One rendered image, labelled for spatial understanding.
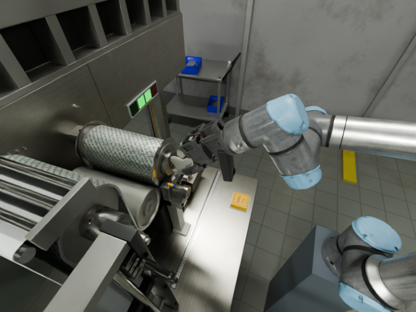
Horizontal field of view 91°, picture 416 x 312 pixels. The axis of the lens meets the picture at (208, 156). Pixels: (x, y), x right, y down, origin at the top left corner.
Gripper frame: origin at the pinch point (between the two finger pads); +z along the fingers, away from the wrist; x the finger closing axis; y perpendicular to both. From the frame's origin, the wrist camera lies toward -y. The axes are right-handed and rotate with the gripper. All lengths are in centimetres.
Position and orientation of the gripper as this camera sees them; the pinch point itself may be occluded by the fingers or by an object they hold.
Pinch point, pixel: (181, 166)
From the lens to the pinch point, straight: 60.2
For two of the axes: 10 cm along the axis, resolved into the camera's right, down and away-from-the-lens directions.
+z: -7.2, 2.7, 6.3
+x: -3.3, 6.8, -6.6
